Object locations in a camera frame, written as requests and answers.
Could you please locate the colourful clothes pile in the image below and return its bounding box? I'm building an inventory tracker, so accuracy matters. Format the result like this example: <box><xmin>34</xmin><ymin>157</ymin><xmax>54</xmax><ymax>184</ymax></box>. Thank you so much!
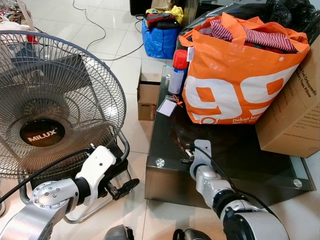
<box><xmin>0</xmin><ymin>0</ymin><xmax>40</xmax><ymax>44</ymax></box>

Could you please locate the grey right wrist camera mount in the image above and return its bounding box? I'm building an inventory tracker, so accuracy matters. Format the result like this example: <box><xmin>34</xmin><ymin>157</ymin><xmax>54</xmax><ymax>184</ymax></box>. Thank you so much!
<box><xmin>190</xmin><ymin>139</ymin><xmax>214</xmax><ymax>178</ymax></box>

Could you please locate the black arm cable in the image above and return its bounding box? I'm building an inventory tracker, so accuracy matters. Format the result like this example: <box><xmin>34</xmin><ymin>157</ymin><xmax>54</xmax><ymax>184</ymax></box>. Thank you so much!
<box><xmin>0</xmin><ymin>146</ymin><xmax>96</xmax><ymax>204</ymax></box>
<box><xmin>194</xmin><ymin>144</ymin><xmax>277</xmax><ymax>218</ymax></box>

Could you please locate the red white striped cloth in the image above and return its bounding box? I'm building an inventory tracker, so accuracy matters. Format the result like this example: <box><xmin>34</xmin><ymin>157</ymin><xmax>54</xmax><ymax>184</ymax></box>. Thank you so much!
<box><xmin>200</xmin><ymin>19</ymin><xmax>299</xmax><ymax>55</ymax></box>

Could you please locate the large brown cardboard box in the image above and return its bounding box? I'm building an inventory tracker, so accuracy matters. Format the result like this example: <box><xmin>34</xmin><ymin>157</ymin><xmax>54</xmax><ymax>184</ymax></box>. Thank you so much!
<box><xmin>255</xmin><ymin>37</ymin><xmax>320</xmax><ymax>159</ymax></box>

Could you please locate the robot left leg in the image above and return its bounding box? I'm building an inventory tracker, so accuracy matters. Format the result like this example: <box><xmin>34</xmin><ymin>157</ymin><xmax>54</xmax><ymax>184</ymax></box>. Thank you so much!
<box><xmin>103</xmin><ymin>225</ymin><xmax>135</xmax><ymax>240</ymax></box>

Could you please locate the blue plastic bag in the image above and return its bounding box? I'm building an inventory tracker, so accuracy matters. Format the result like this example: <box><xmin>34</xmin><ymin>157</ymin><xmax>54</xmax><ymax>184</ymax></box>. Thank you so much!
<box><xmin>141</xmin><ymin>19</ymin><xmax>181</xmax><ymax>60</ymax></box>

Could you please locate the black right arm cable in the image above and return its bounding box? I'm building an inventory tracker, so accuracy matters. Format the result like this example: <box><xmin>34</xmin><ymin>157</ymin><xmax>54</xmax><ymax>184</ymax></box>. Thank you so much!
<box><xmin>194</xmin><ymin>144</ymin><xmax>277</xmax><ymax>218</ymax></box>

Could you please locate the red black clothes bundle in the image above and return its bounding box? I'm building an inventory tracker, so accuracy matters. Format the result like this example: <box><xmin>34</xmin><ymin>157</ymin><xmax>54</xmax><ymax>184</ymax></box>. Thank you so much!
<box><xmin>145</xmin><ymin>11</ymin><xmax>182</xmax><ymax>30</ymax></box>

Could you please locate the black box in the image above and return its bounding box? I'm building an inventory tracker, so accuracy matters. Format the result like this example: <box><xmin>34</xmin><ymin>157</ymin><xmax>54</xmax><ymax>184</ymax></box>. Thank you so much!
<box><xmin>129</xmin><ymin>0</ymin><xmax>152</xmax><ymax>16</ymax></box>

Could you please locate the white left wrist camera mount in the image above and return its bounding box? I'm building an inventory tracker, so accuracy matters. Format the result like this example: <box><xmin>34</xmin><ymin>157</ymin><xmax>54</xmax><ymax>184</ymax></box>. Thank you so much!
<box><xmin>75</xmin><ymin>145</ymin><xmax>118</xmax><ymax>207</ymax></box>

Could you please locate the robot right leg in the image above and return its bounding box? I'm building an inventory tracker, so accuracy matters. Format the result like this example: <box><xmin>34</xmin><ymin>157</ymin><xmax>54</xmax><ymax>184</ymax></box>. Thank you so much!
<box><xmin>172</xmin><ymin>228</ymin><xmax>214</xmax><ymax>240</ymax></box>

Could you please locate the MILUX metal floor fan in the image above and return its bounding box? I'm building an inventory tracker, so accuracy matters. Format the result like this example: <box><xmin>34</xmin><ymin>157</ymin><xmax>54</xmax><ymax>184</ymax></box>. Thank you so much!
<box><xmin>0</xmin><ymin>30</ymin><xmax>133</xmax><ymax>224</ymax></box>

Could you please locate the dark glass low table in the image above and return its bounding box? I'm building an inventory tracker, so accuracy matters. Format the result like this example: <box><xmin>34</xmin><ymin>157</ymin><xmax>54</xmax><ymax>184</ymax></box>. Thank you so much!
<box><xmin>144</xmin><ymin>65</ymin><xmax>312</xmax><ymax>209</ymax></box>

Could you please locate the yellow cloth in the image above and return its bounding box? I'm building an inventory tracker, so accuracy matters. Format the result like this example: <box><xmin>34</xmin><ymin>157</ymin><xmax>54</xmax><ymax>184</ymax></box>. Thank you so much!
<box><xmin>167</xmin><ymin>5</ymin><xmax>185</xmax><ymax>24</ymax></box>

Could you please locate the spray can with red cap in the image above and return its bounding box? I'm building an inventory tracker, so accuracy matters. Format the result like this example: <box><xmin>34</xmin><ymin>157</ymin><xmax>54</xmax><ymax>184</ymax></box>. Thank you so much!
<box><xmin>167</xmin><ymin>49</ymin><xmax>190</xmax><ymax>96</ymax></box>

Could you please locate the orange white shopping bag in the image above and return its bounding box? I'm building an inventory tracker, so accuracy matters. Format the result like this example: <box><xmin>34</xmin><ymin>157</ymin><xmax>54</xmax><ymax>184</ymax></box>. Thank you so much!
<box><xmin>178</xmin><ymin>12</ymin><xmax>311</xmax><ymax>126</ymax></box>

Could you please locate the small open cardboard box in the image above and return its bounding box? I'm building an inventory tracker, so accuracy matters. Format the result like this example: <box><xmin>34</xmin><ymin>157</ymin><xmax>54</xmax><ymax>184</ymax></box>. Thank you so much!
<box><xmin>137</xmin><ymin>59</ymin><xmax>169</xmax><ymax>122</ymax></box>

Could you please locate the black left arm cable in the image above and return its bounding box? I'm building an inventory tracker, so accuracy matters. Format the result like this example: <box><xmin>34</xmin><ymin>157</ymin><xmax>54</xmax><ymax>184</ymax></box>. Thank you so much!
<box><xmin>0</xmin><ymin>146</ymin><xmax>96</xmax><ymax>204</ymax></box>

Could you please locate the thin floor cable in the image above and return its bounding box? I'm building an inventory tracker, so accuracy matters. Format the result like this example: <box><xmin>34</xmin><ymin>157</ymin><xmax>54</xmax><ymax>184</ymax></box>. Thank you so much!
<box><xmin>71</xmin><ymin>0</ymin><xmax>146</xmax><ymax>62</ymax></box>

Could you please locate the robot leg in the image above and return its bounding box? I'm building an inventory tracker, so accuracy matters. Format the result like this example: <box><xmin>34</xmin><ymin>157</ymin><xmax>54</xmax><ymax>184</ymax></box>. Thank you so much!
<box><xmin>172</xmin><ymin>228</ymin><xmax>214</xmax><ymax>240</ymax></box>
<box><xmin>103</xmin><ymin>225</ymin><xmax>135</xmax><ymax>240</ymax></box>

